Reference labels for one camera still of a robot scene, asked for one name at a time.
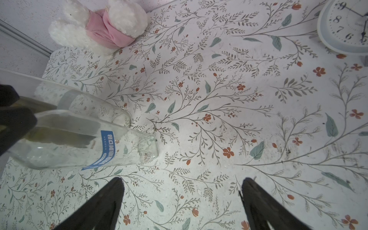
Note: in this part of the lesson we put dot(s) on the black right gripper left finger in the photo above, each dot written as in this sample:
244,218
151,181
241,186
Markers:
100,212

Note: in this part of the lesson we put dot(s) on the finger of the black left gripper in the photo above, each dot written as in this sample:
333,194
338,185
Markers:
16,122
8,96

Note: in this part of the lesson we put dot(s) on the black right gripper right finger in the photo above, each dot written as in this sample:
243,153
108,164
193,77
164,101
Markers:
264,212

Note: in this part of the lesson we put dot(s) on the clear plastic bottle blue label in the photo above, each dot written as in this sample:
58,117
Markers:
63,139

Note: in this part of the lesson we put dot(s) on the dark green wine bottle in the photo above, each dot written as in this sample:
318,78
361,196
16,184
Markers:
34,105

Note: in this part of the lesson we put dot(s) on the clear tall glass bottle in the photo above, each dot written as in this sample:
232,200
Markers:
65,97

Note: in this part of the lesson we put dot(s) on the white plush toy pink scarf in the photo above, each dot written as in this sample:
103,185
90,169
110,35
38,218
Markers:
103,31

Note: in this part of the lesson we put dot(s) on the white alarm clock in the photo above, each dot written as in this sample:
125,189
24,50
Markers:
343,27

